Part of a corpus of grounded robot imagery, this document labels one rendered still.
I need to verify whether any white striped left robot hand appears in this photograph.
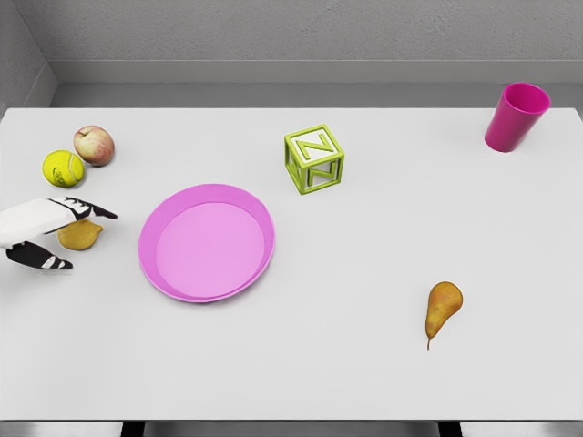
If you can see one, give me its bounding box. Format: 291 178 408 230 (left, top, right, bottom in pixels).
0 196 119 273

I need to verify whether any yellow lemon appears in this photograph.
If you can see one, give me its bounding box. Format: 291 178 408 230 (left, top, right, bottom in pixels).
56 218 105 252

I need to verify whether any pink plate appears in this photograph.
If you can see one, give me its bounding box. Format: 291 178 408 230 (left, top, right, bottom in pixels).
138 183 277 304

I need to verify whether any yellow tennis ball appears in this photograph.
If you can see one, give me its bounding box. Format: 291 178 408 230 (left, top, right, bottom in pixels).
42 149 86 188

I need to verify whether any red yellow apple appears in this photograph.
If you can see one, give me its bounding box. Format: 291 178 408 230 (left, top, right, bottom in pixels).
73 125 116 168

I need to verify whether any green letter block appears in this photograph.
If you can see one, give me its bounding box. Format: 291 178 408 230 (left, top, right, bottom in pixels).
283 122 345 197

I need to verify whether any brown pear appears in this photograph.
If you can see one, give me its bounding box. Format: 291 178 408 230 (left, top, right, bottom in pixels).
424 280 465 352

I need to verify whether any magenta cup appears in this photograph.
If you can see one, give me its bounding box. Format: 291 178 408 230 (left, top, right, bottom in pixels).
484 82 552 154

